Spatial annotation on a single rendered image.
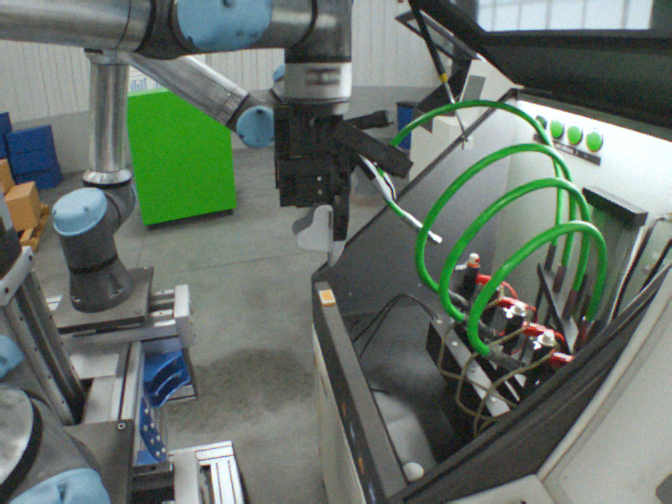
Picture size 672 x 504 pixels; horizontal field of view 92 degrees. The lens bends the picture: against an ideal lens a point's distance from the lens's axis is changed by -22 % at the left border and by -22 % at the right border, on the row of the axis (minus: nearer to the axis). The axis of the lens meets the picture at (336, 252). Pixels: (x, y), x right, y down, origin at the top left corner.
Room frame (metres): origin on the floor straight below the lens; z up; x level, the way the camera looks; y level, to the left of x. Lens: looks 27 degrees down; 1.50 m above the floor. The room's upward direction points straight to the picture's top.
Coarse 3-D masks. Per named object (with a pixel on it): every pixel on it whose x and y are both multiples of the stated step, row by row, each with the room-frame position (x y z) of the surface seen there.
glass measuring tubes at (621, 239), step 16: (592, 192) 0.67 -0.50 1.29; (608, 192) 0.66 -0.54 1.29; (592, 208) 0.67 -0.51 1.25; (608, 208) 0.62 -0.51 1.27; (624, 208) 0.58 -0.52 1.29; (640, 208) 0.58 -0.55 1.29; (592, 224) 0.67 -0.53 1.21; (608, 224) 0.62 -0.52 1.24; (624, 224) 0.58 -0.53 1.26; (640, 224) 0.56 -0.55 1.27; (592, 240) 0.64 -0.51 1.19; (608, 240) 0.60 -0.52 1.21; (624, 240) 0.57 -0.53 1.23; (576, 256) 0.67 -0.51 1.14; (592, 256) 0.64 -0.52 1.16; (608, 256) 0.60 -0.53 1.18; (624, 256) 0.58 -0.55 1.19; (592, 272) 0.64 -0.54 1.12; (608, 272) 0.60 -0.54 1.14; (624, 272) 0.56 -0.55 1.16; (592, 288) 0.61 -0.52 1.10; (608, 288) 0.57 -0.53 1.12; (576, 304) 0.64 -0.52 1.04; (608, 304) 0.57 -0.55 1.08; (576, 320) 0.64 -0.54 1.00; (608, 320) 0.56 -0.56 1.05; (592, 336) 0.57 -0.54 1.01
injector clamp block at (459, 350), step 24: (432, 336) 0.66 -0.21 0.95; (456, 336) 0.63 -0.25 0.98; (456, 360) 0.56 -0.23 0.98; (480, 360) 0.58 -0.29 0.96; (456, 384) 0.54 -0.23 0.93; (480, 384) 0.49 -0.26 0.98; (504, 384) 0.49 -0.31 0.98; (456, 408) 0.52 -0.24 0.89; (504, 408) 0.43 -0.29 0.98; (456, 432) 0.49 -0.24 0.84
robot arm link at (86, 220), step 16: (80, 192) 0.72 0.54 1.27; (96, 192) 0.71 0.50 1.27; (64, 208) 0.65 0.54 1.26; (80, 208) 0.65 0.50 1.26; (96, 208) 0.67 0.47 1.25; (112, 208) 0.74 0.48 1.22; (64, 224) 0.63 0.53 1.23; (80, 224) 0.64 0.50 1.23; (96, 224) 0.66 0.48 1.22; (112, 224) 0.72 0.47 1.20; (64, 240) 0.63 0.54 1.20; (80, 240) 0.63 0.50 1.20; (96, 240) 0.65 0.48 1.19; (112, 240) 0.70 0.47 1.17; (64, 256) 0.65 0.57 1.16; (80, 256) 0.63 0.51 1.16; (96, 256) 0.65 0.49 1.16; (112, 256) 0.68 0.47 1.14
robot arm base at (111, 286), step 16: (80, 272) 0.63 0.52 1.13; (96, 272) 0.64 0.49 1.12; (112, 272) 0.67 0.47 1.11; (128, 272) 0.72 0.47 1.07; (80, 288) 0.62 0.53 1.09; (96, 288) 0.63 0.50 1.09; (112, 288) 0.66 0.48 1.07; (128, 288) 0.68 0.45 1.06; (80, 304) 0.61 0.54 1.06; (96, 304) 0.62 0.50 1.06; (112, 304) 0.63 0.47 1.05
